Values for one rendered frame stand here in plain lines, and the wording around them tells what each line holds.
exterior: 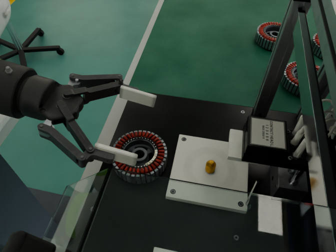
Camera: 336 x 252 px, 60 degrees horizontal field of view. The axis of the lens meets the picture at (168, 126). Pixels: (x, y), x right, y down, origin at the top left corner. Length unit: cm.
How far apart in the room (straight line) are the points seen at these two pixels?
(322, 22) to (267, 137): 18
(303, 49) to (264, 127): 13
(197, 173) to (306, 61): 29
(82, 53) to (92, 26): 34
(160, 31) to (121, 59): 115
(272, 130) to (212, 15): 66
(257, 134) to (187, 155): 18
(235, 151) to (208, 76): 36
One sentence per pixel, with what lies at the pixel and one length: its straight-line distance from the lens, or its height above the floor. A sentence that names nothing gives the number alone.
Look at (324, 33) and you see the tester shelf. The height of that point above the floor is 109.
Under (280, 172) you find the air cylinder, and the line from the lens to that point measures 57.
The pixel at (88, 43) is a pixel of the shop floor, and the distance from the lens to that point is 231.
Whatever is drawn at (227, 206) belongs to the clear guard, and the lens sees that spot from 25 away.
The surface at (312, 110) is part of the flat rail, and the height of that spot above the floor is 104.
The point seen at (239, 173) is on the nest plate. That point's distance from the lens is 60.
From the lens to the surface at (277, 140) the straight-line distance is 48.
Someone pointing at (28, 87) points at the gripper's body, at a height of 96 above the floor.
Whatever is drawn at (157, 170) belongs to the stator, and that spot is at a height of 80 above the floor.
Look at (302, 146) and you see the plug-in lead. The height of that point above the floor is 93.
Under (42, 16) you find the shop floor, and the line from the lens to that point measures 275.
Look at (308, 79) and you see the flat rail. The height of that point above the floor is 104.
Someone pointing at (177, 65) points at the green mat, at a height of 75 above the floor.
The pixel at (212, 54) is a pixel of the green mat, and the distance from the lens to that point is 90.
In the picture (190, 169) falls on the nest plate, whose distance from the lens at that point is 59.
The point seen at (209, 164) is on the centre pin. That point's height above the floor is 81.
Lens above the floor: 129
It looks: 51 degrees down
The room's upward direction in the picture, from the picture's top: straight up
